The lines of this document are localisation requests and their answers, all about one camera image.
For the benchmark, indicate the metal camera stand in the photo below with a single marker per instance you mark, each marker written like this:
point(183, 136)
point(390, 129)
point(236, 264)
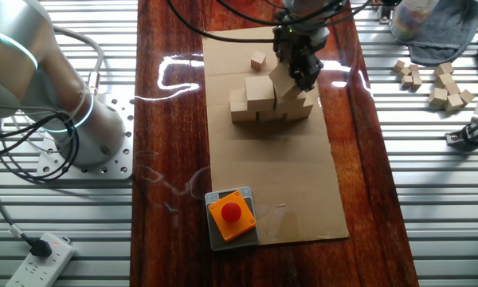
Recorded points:
point(462, 139)

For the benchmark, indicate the silver robot mounting plate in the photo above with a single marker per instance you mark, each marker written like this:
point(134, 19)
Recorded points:
point(119, 119)

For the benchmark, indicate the small wooden cube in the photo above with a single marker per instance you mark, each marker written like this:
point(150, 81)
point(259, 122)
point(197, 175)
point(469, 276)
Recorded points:
point(414, 68)
point(398, 65)
point(416, 82)
point(405, 71)
point(406, 81)

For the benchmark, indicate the white power strip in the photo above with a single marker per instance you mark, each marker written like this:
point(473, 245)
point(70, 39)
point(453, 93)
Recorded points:
point(44, 271)

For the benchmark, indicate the black power plug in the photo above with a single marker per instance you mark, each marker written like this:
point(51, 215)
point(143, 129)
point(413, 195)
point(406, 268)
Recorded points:
point(41, 248)

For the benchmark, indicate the reddish wood grain board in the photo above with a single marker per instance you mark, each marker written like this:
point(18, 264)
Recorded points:
point(167, 159)

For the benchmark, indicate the jar with colourful contents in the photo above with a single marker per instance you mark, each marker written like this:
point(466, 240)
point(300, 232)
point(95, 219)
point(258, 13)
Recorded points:
point(412, 20)

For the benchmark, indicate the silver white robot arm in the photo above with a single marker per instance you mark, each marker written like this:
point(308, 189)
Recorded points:
point(20, 71)

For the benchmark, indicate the orange emergency stop button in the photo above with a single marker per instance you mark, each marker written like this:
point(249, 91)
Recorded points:
point(231, 213)

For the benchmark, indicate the medium wooden cube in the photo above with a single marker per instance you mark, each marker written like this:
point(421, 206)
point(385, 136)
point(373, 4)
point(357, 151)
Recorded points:
point(467, 97)
point(452, 88)
point(443, 80)
point(258, 60)
point(453, 103)
point(444, 68)
point(438, 97)

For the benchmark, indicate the brown cardboard sheet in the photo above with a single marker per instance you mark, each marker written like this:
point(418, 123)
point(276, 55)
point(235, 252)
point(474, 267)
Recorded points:
point(287, 179)

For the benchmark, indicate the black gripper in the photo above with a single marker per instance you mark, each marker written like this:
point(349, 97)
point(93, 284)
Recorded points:
point(302, 40)

